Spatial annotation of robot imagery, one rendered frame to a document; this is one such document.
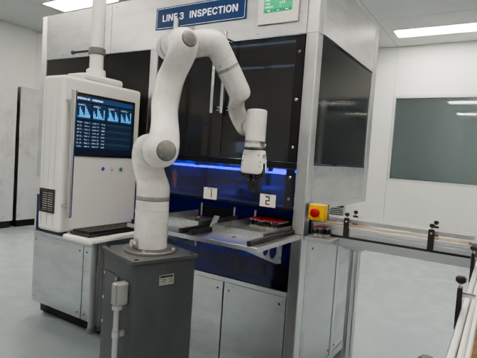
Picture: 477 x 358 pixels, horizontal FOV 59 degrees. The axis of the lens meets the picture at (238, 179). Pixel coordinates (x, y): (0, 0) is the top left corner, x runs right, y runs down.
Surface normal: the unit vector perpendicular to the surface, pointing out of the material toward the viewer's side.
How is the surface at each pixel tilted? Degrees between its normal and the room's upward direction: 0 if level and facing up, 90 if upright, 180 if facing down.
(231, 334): 90
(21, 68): 90
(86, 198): 90
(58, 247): 90
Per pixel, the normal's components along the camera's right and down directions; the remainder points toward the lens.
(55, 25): -0.53, 0.01
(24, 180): 0.84, 0.08
